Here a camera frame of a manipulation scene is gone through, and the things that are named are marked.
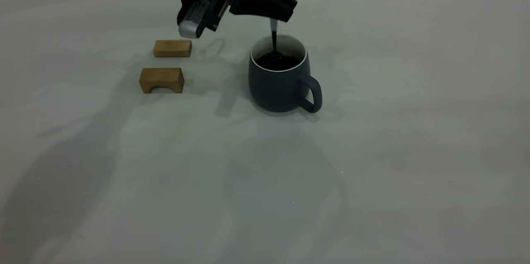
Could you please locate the metal spoon with white handle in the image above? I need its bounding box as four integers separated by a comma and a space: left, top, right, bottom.
270, 19, 279, 55

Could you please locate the dark grey ceramic mug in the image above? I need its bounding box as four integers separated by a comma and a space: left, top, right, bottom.
248, 34, 323, 114

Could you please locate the dark coffee liquid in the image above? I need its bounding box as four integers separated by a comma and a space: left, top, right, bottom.
255, 52, 302, 70

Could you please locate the flat rectangular wooden block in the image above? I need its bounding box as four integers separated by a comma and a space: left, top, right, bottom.
153, 40, 193, 58

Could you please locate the wooden block with arched notch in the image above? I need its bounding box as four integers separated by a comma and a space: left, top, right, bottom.
139, 68, 185, 94

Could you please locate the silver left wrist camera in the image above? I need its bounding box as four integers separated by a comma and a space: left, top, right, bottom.
178, 0, 212, 39

